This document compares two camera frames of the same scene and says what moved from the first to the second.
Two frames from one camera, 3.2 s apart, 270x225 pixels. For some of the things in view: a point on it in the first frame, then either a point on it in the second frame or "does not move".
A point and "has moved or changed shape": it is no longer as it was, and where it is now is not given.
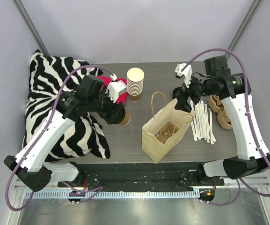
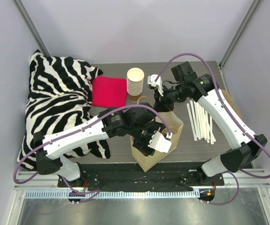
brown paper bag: x=164 y=131 has moved or changed shape
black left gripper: x=114 y=112 → x=142 y=143
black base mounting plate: x=142 y=176 does not move
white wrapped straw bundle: x=201 y=123 does not move
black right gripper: x=185 y=93 → x=161 y=103
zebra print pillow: x=50 y=78 does not move
